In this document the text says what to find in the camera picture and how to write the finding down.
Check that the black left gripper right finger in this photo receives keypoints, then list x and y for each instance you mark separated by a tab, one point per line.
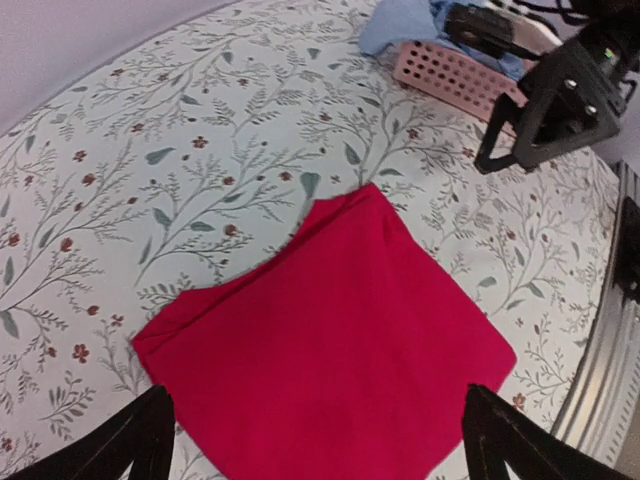
498	440

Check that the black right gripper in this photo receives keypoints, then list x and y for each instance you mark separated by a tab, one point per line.
607	50

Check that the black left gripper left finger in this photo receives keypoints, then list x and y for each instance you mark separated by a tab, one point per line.
139	439

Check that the red t-shirt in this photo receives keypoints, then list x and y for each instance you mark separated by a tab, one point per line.
346	356

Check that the light blue shirt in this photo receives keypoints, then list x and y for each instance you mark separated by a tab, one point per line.
398	21

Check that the pink perforated plastic basket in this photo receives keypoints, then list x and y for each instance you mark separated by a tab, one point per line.
464	83

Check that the floral patterned tablecloth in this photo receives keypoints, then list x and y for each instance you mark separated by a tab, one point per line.
190	160

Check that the aluminium front rail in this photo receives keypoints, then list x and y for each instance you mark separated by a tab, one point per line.
598	411

